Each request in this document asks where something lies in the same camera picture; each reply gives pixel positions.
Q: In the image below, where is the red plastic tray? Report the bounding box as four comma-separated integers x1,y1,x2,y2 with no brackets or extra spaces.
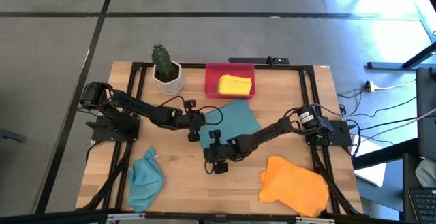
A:
204,62,256,100

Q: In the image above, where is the dark monitor panel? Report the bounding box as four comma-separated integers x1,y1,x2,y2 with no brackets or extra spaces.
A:
416,67,436,160

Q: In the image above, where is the yellow microfiber towel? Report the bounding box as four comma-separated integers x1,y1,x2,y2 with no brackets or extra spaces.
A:
217,74,253,96

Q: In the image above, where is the white cable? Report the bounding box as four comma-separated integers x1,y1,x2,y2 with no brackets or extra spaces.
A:
373,80,417,91

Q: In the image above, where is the black aluminium table frame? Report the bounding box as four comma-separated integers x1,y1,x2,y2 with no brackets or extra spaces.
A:
0,61,403,224

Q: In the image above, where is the black keyboard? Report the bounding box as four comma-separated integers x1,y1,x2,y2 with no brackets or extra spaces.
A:
407,187,436,222

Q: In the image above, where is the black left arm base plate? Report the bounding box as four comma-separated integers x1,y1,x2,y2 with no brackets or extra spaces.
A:
84,114,140,142

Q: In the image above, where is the grey cable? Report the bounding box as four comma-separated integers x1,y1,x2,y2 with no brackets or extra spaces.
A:
357,107,436,140

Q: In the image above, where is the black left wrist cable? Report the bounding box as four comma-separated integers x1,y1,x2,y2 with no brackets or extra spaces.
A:
159,95,225,127

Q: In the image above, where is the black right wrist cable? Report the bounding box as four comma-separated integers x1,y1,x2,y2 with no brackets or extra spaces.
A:
203,159,217,176

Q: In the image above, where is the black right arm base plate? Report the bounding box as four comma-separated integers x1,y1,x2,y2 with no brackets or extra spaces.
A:
304,120,357,146

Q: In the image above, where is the teal microfiber towel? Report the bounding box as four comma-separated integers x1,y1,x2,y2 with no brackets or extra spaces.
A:
198,98,262,150
127,147,165,214

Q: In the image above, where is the grey cloth bundle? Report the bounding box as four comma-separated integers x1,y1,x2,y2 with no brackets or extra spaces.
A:
415,158,436,188

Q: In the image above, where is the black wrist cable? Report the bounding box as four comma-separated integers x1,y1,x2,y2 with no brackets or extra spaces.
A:
203,159,217,176
159,95,225,127

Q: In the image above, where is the white hexagonal plant pot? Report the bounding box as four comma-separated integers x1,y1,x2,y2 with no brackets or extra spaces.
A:
152,60,184,95

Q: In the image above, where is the dark grey furniture foot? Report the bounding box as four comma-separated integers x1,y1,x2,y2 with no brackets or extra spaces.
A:
0,127,27,143

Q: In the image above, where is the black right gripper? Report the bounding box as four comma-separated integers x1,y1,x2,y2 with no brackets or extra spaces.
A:
203,130,239,176

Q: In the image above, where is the long black bar device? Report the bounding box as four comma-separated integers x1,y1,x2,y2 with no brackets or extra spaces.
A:
228,56,290,65

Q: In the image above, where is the black desk leg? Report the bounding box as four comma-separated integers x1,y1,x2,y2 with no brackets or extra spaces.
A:
367,42,436,70

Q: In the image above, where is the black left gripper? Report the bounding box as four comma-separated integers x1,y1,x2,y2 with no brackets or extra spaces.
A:
176,99,207,143

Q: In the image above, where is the dark side desk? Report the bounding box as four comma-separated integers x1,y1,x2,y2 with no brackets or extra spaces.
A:
352,137,436,223

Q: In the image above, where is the orange microfiber towel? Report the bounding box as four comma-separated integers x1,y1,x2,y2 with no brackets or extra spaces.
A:
258,155,330,218

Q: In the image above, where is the green cactus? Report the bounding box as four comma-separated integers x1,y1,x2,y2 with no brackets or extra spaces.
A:
151,43,176,78

